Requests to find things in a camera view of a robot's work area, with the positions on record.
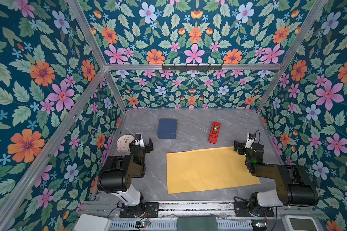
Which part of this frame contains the green centre box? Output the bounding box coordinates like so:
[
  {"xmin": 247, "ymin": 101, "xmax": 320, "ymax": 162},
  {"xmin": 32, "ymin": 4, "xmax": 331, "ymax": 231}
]
[{"xmin": 177, "ymin": 216, "xmax": 218, "ymax": 231}]

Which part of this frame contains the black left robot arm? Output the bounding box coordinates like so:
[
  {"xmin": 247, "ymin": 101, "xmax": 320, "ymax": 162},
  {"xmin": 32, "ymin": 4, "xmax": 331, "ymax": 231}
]
[{"xmin": 97, "ymin": 133, "xmax": 154, "ymax": 207}]

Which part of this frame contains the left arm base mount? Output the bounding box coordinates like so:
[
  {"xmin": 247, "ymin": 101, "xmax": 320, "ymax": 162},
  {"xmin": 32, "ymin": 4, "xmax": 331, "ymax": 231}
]
[{"xmin": 119, "ymin": 202, "xmax": 160, "ymax": 218}]

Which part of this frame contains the round white analog clock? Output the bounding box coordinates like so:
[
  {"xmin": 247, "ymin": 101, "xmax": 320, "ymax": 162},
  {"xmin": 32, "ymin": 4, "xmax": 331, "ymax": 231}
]
[{"xmin": 116, "ymin": 134, "xmax": 135, "ymax": 153}]

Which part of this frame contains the yellow wrapping paper sheet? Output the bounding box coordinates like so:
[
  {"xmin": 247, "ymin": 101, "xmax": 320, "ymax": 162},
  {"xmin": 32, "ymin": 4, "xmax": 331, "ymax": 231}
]
[{"xmin": 166, "ymin": 147, "xmax": 260, "ymax": 194}]

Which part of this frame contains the white device bottom right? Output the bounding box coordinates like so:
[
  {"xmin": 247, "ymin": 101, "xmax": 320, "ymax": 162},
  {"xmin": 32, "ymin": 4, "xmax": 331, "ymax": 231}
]
[{"xmin": 282, "ymin": 215, "xmax": 323, "ymax": 231}]

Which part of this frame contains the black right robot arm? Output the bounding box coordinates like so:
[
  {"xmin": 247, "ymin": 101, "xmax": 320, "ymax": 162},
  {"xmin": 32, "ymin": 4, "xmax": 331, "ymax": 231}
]
[{"xmin": 234, "ymin": 133, "xmax": 319, "ymax": 210}]

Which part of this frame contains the red tape dispenser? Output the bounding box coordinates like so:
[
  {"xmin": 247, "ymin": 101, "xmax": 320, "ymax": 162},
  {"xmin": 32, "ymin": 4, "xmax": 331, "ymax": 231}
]
[{"xmin": 208, "ymin": 122, "xmax": 221, "ymax": 144}]

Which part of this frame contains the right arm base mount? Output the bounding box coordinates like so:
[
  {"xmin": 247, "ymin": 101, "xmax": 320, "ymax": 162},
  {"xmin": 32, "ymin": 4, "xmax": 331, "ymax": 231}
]
[{"xmin": 233, "ymin": 201, "xmax": 275, "ymax": 217}]

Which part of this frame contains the white box bottom left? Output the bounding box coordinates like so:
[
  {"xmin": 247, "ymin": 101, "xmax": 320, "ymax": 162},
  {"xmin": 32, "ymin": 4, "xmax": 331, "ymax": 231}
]
[{"xmin": 74, "ymin": 214, "xmax": 112, "ymax": 231}]

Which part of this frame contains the blue gift box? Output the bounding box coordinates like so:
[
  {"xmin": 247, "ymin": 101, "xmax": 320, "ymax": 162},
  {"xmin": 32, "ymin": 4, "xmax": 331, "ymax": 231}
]
[{"xmin": 157, "ymin": 118, "xmax": 177, "ymax": 139}]

